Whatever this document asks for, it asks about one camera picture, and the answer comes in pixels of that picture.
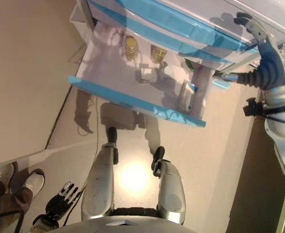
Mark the dark green medicine box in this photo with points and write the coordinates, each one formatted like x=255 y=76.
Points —
x=188 y=64

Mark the yellow pill bottle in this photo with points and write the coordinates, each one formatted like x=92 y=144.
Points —
x=131 y=48
x=159 y=54

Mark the robot silver leg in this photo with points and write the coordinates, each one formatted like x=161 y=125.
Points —
x=171 y=191
x=98 y=184

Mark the small white bottle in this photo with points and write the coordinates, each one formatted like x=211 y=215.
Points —
x=169 y=70

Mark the white drawer with blue front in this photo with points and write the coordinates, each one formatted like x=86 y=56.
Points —
x=113 y=72

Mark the robot left black hand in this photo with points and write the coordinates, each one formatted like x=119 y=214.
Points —
x=56 y=206

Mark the robot grey torso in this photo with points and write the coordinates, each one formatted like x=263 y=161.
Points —
x=132 y=227

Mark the robot right black hand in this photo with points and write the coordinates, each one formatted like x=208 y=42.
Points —
x=273 y=70

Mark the robot right silver arm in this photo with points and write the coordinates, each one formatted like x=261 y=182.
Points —
x=283 y=121

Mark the robot left silver leg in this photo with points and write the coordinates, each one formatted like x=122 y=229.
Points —
x=98 y=184

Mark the white medical cart blue drawers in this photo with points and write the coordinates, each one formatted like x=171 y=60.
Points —
x=205 y=12

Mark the clear white side bin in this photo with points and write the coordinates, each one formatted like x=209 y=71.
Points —
x=80 y=17

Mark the robot right silver leg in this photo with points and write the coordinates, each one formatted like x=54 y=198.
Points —
x=171 y=191

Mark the white blue medicine box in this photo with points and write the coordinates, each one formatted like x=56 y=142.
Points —
x=188 y=97

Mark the light blue waste bin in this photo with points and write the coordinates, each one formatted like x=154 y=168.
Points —
x=223 y=82

